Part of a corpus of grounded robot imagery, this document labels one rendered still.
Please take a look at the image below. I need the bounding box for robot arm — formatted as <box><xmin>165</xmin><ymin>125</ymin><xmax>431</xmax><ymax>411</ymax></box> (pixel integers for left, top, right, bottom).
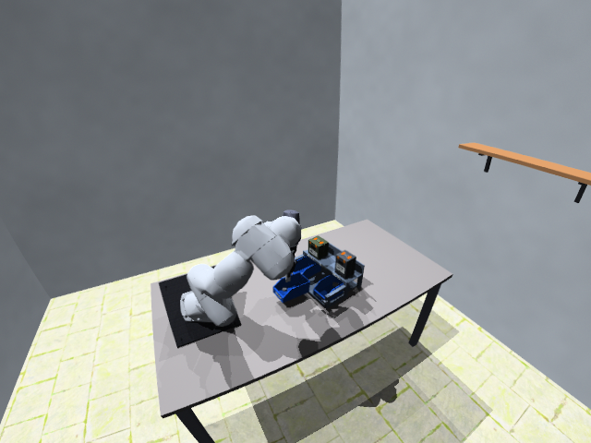
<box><xmin>180</xmin><ymin>210</ymin><xmax>302</xmax><ymax>327</ymax></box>

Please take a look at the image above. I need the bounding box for dark grey shelf rack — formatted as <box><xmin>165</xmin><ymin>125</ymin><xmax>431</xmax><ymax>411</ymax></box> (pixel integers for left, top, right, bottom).
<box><xmin>295</xmin><ymin>243</ymin><xmax>365</xmax><ymax>309</ymax></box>

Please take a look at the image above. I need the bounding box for dark green tool case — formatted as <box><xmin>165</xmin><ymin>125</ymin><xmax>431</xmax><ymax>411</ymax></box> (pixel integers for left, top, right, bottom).
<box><xmin>308</xmin><ymin>236</ymin><xmax>329</xmax><ymax>259</ymax></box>

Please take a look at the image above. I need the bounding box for black tool case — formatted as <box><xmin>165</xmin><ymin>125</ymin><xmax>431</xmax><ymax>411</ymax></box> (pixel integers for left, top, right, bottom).
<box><xmin>335</xmin><ymin>250</ymin><xmax>356</xmax><ymax>279</ymax></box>

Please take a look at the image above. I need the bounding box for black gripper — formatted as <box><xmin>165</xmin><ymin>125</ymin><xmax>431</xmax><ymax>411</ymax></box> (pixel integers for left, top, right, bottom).
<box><xmin>284</xmin><ymin>246</ymin><xmax>297</xmax><ymax>282</ymax></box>

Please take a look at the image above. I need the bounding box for blue open-front bin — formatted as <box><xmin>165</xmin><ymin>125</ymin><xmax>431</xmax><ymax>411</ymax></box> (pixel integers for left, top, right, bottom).
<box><xmin>313</xmin><ymin>274</ymin><xmax>344</xmax><ymax>301</ymax></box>
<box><xmin>273</xmin><ymin>272</ymin><xmax>310</xmax><ymax>303</ymax></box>
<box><xmin>291</xmin><ymin>256</ymin><xmax>321</xmax><ymax>278</ymax></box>

